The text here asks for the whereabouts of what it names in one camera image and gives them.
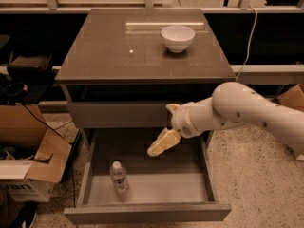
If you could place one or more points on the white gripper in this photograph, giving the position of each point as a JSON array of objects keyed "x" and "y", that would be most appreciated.
[{"x": 181, "y": 120}]

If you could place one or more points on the clear plastic water bottle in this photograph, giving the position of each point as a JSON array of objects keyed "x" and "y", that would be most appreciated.
[{"x": 118, "y": 175}]

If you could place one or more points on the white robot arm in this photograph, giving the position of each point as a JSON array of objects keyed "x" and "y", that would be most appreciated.
[{"x": 231, "y": 105}]

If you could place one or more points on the open grey middle drawer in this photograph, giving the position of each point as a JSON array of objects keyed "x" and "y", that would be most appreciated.
[{"x": 173, "y": 187}]

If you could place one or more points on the grey drawer cabinet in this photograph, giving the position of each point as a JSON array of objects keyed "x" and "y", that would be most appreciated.
[{"x": 119, "y": 56}]

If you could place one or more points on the closed grey top drawer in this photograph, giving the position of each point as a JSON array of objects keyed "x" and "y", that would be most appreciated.
[{"x": 119, "y": 114}]

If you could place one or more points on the white ceramic bowl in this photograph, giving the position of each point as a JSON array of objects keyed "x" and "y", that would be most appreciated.
[{"x": 177, "y": 38}]

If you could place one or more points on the cardboard box right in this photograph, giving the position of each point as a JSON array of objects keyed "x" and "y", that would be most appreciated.
[{"x": 293, "y": 98}]

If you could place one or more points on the open cardboard box left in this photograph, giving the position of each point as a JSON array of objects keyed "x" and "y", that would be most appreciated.
[{"x": 33, "y": 156}]

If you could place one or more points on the black tray on shelf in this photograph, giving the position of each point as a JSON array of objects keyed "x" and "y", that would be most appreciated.
[{"x": 22, "y": 65}]

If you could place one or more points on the black round object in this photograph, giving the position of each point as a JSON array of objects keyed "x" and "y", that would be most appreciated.
[{"x": 15, "y": 92}]

